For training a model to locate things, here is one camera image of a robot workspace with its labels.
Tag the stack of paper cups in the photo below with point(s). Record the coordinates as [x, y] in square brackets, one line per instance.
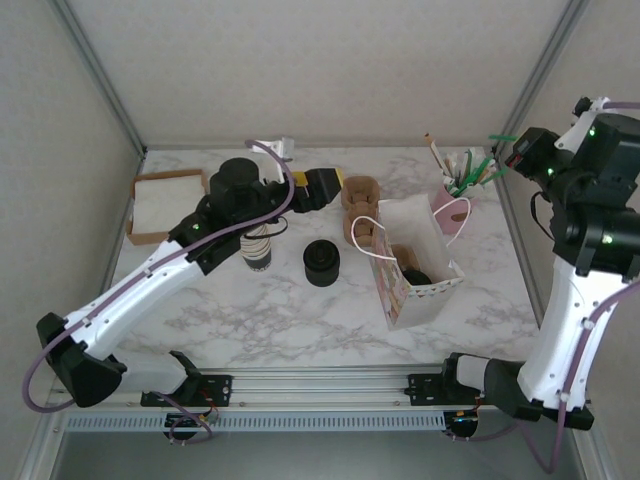
[255, 250]

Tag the stack of black lids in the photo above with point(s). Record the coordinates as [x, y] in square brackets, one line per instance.
[321, 270]

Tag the white paper gift bag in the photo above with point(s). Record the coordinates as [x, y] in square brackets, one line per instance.
[420, 310]

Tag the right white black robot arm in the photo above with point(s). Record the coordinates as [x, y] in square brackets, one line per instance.
[560, 325]

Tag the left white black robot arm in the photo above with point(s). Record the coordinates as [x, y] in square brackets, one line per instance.
[135, 295]

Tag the white wrapped straw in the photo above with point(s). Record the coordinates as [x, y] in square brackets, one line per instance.
[451, 165]

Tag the white paper napkins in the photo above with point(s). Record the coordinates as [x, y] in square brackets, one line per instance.
[160, 205]

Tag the brown tipped wrapped stirrer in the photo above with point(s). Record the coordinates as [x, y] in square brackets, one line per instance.
[436, 152]

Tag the pink straw holder cup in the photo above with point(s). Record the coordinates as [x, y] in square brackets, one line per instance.
[447, 220]

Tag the brown cardboard napkin box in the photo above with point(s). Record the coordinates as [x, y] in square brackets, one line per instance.
[142, 239]

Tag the left controller board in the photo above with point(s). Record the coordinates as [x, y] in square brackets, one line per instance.
[182, 422]

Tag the controller board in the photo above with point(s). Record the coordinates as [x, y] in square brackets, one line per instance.
[182, 422]
[465, 425]

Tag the right controller board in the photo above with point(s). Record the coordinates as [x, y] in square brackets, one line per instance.
[465, 425]

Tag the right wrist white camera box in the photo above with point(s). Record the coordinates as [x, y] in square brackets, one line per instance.
[575, 132]

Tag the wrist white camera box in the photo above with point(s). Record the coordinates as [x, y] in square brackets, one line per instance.
[575, 132]
[275, 155]

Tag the right aluminium side rail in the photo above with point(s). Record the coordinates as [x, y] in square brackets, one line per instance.
[509, 200]

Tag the aluminium side rail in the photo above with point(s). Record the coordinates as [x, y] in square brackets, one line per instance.
[136, 167]
[509, 200]

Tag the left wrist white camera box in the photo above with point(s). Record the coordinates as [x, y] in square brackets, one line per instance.
[275, 155]

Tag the right aluminium frame post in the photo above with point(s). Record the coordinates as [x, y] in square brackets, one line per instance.
[539, 75]

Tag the aluminium frame post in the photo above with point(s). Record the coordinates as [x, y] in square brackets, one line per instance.
[539, 75]
[100, 75]

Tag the left aluminium side rail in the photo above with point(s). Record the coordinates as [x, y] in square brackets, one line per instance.
[136, 167]

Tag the left aluminium frame post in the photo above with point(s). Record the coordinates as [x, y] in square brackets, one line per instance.
[100, 75]

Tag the aluminium mounting rail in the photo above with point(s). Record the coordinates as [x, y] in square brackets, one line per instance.
[320, 387]

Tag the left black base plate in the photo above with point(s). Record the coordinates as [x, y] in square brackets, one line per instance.
[220, 387]

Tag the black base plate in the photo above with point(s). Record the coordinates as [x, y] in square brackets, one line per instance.
[220, 387]
[422, 390]

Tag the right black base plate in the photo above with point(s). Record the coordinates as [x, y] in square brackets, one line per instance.
[422, 390]

